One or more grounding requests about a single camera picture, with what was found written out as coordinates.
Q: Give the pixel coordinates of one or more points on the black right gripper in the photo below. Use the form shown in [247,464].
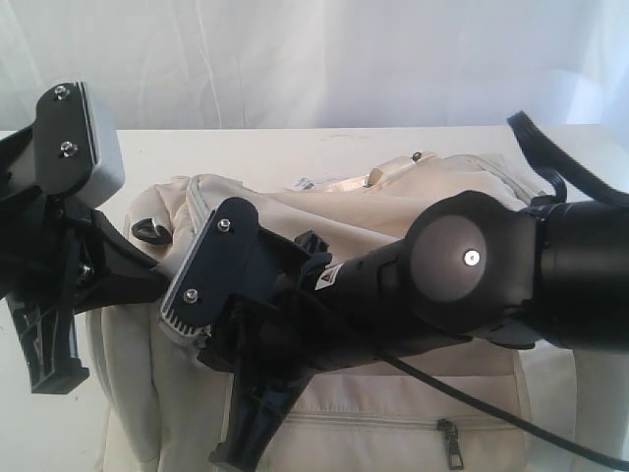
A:
[272,340]

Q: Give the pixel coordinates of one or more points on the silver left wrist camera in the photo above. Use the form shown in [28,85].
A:
[76,147]

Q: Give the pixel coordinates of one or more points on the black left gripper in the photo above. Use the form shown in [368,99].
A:
[59,256]

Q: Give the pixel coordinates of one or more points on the beige fabric duffel bag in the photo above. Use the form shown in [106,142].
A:
[168,412]

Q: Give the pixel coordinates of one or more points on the white paper hang tag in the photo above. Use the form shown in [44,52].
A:
[305,184]

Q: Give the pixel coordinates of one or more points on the side pocket zipper pull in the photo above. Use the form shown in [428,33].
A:
[452,449]

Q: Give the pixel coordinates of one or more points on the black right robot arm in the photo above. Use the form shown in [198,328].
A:
[471,268]

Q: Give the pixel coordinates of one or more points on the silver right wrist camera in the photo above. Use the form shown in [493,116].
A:
[212,271]

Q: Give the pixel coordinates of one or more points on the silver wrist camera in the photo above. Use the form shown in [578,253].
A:
[212,271]
[76,147]

